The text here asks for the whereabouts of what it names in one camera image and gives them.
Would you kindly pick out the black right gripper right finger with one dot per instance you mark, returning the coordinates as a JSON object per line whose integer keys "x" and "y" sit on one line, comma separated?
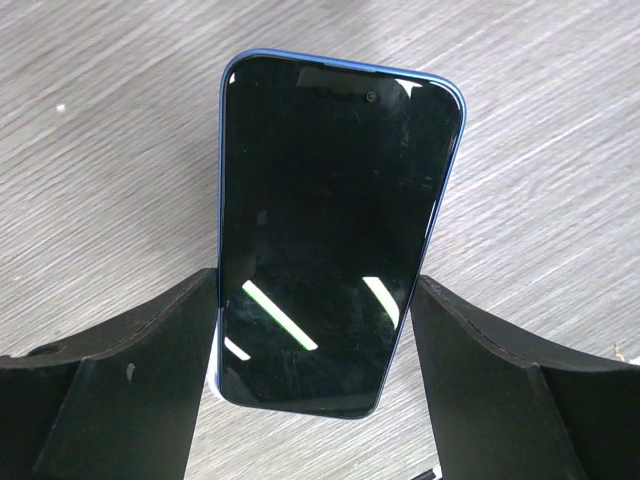
{"x": 507, "y": 404}

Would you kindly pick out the lilac phone case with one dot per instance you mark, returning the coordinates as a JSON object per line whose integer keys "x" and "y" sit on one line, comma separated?
{"x": 212, "y": 379}

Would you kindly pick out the blue smartphone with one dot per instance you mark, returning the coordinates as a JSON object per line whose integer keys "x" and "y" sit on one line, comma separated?
{"x": 332, "y": 174}

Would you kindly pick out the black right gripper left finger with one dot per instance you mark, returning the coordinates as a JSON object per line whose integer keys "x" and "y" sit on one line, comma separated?
{"x": 116, "y": 401}

